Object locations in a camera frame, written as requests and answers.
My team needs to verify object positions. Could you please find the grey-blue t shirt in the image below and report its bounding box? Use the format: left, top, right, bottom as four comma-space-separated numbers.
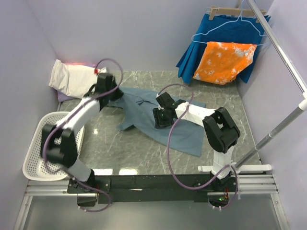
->
108, 87, 204, 157

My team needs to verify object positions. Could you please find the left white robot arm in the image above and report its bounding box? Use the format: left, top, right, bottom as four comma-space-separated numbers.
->
41, 72, 123, 193

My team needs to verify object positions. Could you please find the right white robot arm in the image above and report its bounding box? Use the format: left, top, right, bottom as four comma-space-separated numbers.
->
153, 92, 240, 191

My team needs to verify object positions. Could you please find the white folded t shirt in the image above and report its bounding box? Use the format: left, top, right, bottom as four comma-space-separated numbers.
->
49, 59, 97, 102

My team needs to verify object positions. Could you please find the pink folded t shirt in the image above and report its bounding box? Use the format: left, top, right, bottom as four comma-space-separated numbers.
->
65, 62, 95, 68

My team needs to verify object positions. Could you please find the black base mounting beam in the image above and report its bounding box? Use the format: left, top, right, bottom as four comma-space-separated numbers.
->
67, 174, 237, 207

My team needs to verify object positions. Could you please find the orange white tie-dye cloth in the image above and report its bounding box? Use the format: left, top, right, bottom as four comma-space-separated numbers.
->
193, 42, 257, 85

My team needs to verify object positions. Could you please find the white plastic laundry basket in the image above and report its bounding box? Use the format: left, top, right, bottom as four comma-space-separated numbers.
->
23, 112, 84, 181

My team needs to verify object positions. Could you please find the wooden clip hanger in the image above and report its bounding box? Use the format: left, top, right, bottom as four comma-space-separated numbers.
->
206, 6, 255, 20

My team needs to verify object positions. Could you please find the blue pleated skirt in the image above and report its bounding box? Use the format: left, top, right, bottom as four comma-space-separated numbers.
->
176, 14, 266, 84

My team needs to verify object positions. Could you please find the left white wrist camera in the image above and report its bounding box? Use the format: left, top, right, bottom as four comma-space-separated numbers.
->
94, 67, 108, 75

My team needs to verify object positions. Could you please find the silver clothes rack frame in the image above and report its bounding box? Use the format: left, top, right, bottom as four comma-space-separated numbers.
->
235, 0, 307, 170

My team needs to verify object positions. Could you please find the aluminium rail frame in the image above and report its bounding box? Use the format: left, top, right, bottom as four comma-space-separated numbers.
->
14, 174, 290, 230

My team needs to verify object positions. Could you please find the light blue wire hanger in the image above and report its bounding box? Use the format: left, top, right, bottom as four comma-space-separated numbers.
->
191, 0, 272, 47

